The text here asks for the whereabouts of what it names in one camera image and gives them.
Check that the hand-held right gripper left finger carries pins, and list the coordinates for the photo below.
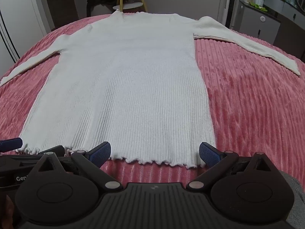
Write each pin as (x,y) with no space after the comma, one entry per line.
(101,152)

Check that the white tower fan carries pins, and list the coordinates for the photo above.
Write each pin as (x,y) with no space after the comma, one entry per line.
(228,2)

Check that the grey dressing table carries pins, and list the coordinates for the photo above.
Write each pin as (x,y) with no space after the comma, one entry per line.
(290,21)

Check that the white wardrobe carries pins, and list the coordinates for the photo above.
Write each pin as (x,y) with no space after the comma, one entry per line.
(19,16)

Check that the green packet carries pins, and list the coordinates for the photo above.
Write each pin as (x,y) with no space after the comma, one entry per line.
(258,6)

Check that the white ribbed knit sweater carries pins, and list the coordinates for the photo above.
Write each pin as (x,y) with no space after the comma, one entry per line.
(133,88)

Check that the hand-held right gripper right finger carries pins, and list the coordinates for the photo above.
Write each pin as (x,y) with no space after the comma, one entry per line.
(209,153)

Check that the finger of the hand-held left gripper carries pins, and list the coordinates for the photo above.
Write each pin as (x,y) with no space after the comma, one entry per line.
(56,149)
(10,144)

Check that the person's grey garment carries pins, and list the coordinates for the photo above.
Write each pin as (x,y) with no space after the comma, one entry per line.
(297,193)

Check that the grey drawer cabinet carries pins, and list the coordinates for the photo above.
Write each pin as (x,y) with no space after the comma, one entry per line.
(259,23)

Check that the pink ribbed blanket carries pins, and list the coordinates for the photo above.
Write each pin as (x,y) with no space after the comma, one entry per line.
(243,105)

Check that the dark brown door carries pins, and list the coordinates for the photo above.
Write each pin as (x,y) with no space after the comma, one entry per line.
(60,2)

